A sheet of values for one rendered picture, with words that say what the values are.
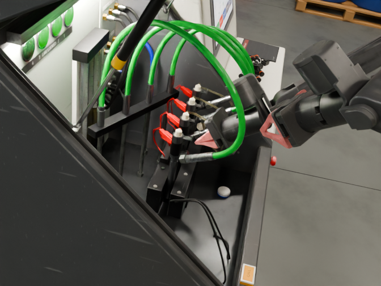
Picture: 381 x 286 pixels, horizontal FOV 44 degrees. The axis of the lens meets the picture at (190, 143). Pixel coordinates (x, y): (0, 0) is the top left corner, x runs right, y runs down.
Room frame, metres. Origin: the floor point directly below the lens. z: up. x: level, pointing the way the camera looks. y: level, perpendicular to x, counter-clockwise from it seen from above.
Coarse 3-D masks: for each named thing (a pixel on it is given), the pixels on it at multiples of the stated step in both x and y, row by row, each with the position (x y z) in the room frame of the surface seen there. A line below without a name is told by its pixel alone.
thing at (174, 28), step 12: (132, 24) 0.93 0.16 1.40; (156, 24) 0.90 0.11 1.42; (168, 24) 0.89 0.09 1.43; (120, 36) 0.95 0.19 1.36; (192, 36) 0.87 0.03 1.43; (204, 48) 0.85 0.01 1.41; (108, 60) 0.96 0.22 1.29; (216, 60) 0.84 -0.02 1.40; (108, 72) 0.97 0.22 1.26; (228, 84) 0.82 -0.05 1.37; (240, 108) 0.80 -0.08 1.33; (240, 120) 0.80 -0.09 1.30; (240, 132) 0.79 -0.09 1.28; (240, 144) 0.80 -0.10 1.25; (216, 156) 0.81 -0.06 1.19
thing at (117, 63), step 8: (152, 0) 0.63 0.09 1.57; (160, 0) 0.63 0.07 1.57; (152, 8) 0.63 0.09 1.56; (160, 8) 0.63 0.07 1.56; (144, 16) 0.63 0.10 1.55; (152, 16) 0.63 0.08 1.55; (136, 24) 0.63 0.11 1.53; (144, 24) 0.63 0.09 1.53; (136, 32) 0.63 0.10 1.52; (144, 32) 0.64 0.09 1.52; (128, 40) 0.63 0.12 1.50; (136, 40) 0.63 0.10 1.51; (120, 48) 0.64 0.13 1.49; (128, 48) 0.63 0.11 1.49; (120, 56) 0.64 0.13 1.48; (128, 56) 0.64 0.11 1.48; (112, 64) 0.64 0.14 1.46; (120, 64) 0.64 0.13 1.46; (112, 72) 0.64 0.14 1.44; (104, 80) 0.65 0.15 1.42; (104, 88) 0.65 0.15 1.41; (96, 96) 0.65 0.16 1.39; (88, 104) 0.65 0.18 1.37; (88, 112) 0.66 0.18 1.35; (80, 120) 0.66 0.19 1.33; (80, 128) 0.66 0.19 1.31
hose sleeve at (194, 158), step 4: (212, 152) 0.82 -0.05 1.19; (188, 156) 0.85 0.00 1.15; (192, 156) 0.84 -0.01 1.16; (196, 156) 0.83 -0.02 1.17; (200, 156) 0.83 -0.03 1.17; (204, 156) 0.82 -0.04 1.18; (208, 156) 0.82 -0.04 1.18; (212, 156) 0.82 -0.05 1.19; (188, 160) 0.84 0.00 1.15; (192, 160) 0.84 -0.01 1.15; (196, 160) 0.83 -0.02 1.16; (200, 160) 0.83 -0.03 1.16; (204, 160) 0.82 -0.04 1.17; (208, 160) 0.82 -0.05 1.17; (212, 160) 0.82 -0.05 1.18
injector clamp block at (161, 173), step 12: (192, 144) 1.13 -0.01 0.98; (156, 168) 1.00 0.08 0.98; (168, 168) 1.01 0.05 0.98; (180, 168) 1.02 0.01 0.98; (192, 168) 1.02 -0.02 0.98; (156, 180) 0.95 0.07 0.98; (180, 180) 0.96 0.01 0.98; (192, 180) 1.04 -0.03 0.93; (156, 192) 0.91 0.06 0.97; (180, 192) 0.91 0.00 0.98; (156, 204) 0.91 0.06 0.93; (180, 204) 0.90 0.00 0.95; (180, 216) 0.90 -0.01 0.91
